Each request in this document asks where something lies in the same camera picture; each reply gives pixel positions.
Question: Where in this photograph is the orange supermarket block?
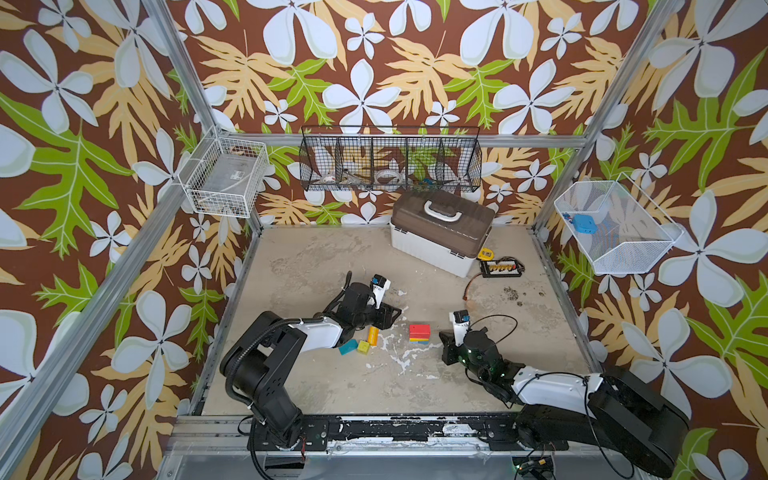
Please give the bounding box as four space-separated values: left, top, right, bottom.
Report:
367 326 380 346

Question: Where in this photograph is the red rectangular block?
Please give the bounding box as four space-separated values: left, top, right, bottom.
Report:
409 324 431 337

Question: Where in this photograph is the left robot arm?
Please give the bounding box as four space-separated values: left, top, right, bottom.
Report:
219 275 402 447

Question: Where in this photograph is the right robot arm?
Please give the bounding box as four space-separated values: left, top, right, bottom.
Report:
439 329 690 478

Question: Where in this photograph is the teal roof block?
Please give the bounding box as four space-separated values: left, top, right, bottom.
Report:
339 339 358 355

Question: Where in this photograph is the yellow tape measure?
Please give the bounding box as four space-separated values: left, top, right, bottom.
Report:
477 247 495 262

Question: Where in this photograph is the white toolbox brown lid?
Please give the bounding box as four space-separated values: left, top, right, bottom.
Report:
390 190 495 278

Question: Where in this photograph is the blue object in basket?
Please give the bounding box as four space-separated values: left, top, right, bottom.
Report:
570 214 598 235

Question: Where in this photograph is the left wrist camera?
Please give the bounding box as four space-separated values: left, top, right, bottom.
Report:
370 274 391 309

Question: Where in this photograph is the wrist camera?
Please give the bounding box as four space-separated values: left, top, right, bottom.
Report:
449 310 471 347
370 274 391 309

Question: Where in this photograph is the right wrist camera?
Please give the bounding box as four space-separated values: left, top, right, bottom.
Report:
449 310 471 347

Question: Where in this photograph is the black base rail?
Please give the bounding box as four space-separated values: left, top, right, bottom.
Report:
247 412 568 453

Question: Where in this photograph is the black wire basket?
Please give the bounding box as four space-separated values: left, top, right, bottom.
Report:
298 125 483 194

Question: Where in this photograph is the white wire basket left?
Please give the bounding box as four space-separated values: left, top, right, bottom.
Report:
180 137 270 218

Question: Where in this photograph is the white wire basket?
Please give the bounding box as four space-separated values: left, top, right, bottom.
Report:
180 137 270 218
554 174 684 276

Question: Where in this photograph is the white wire basket right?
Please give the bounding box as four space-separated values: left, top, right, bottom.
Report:
554 174 684 276

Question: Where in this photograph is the aluminium frame post left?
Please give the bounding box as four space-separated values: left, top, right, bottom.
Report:
142 1 264 237

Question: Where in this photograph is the aluminium frame post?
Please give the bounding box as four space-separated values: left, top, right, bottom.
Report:
532 1 683 233
142 1 264 237

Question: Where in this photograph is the aluminium frame post right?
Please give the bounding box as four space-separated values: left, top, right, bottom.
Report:
532 1 683 233

